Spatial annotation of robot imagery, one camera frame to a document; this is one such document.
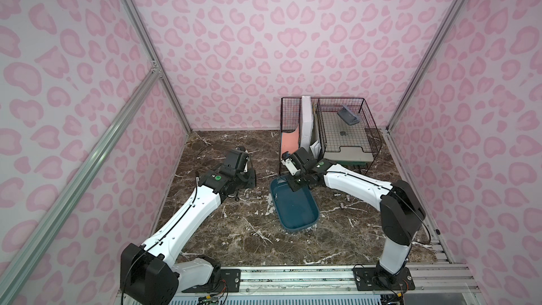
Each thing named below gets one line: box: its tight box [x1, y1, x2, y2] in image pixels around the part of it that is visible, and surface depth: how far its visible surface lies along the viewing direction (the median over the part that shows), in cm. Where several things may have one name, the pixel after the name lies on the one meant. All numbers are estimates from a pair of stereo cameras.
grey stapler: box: [337, 104, 360, 126], surface depth 95 cm
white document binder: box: [299, 96, 315, 152], surface depth 95 cm
